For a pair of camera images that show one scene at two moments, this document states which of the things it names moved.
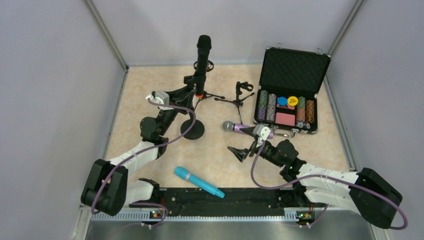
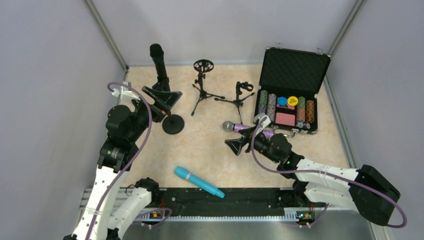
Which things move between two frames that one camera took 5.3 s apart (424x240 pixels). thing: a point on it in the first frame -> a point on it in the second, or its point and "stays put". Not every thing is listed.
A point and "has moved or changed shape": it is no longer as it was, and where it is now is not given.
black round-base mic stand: [198, 129] has moved or changed shape
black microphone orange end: [204, 44] -> [156, 52]
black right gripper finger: [249, 131] stays put
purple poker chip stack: [262, 105] stays put
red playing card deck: [285, 119] stays put
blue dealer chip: [282, 101] stays put
